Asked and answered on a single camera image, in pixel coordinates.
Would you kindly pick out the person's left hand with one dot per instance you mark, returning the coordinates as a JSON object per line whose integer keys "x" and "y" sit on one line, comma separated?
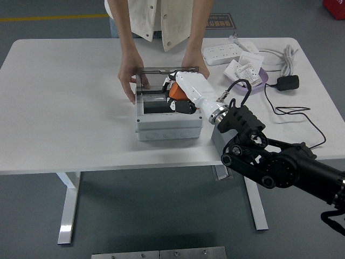
{"x": 194, "y": 60}

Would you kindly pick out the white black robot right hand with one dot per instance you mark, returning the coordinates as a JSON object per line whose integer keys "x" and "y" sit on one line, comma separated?
{"x": 194, "y": 86}

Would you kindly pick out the person's right hand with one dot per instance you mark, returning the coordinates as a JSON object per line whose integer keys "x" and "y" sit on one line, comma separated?
{"x": 130, "y": 67}

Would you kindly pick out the orange cylindrical battery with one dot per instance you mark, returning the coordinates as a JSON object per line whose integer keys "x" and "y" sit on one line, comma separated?
{"x": 178, "y": 91}

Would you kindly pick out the grey plastic junction box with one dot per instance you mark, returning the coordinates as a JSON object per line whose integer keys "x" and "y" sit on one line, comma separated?
{"x": 167, "y": 126}

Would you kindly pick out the person's left forearm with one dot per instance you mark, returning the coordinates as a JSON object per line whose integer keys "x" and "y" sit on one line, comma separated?
{"x": 198, "y": 37}

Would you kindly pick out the person's right forearm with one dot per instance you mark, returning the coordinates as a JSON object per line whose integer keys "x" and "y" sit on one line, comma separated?
{"x": 126, "y": 37}

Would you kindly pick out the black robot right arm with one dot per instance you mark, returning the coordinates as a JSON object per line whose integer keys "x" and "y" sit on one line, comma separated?
{"x": 283, "y": 167}

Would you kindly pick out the silver floor outlet box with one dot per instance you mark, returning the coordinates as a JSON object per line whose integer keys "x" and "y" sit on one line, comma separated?
{"x": 221, "y": 172}

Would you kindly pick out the white power strip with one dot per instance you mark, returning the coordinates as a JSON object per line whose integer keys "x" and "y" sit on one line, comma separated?
{"x": 221, "y": 54}

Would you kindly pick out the small white socket panel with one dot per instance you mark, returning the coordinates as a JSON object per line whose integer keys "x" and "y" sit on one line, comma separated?
{"x": 231, "y": 70}

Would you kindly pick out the person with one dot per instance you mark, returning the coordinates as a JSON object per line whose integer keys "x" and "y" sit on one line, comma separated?
{"x": 172, "y": 21}

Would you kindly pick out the brown floor sign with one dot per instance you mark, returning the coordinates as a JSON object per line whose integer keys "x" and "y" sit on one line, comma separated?
{"x": 223, "y": 23}

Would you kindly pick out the bagged socket with label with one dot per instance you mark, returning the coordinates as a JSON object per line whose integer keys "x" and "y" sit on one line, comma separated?
{"x": 248, "y": 74}

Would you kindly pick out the large white socket panel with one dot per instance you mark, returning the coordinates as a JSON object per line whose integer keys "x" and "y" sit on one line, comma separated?
{"x": 252, "y": 60}

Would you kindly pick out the grey foam block holder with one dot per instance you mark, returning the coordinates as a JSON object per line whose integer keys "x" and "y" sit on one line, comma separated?
{"x": 217, "y": 140}

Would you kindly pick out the purple plastic tray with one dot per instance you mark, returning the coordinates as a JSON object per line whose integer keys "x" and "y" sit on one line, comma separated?
{"x": 262, "y": 78}

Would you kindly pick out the black power adapter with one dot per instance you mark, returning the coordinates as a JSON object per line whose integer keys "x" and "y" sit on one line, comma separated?
{"x": 288, "y": 82}

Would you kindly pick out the white table leg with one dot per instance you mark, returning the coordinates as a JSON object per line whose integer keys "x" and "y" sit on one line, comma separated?
{"x": 67, "y": 215}
{"x": 258, "y": 210}

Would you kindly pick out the red object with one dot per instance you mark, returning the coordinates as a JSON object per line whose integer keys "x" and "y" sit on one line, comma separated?
{"x": 335, "y": 8}

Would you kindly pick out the grey metal plate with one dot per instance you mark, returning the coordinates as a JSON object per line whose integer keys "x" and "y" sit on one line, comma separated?
{"x": 126, "y": 255}

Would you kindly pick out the small white switch device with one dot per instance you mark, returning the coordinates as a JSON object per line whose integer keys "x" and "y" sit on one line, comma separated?
{"x": 250, "y": 48}

